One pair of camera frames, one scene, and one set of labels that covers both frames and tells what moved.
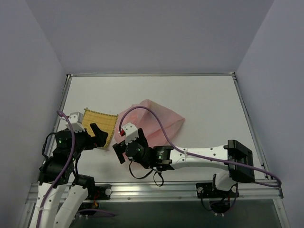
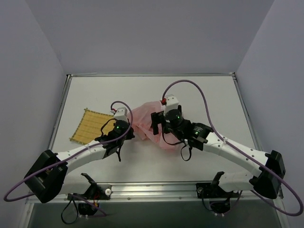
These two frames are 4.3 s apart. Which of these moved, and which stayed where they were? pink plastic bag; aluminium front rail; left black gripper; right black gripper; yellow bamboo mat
Moved: left black gripper; pink plastic bag; right black gripper
Stayed: yellow bamboo mat; aluminium front rail
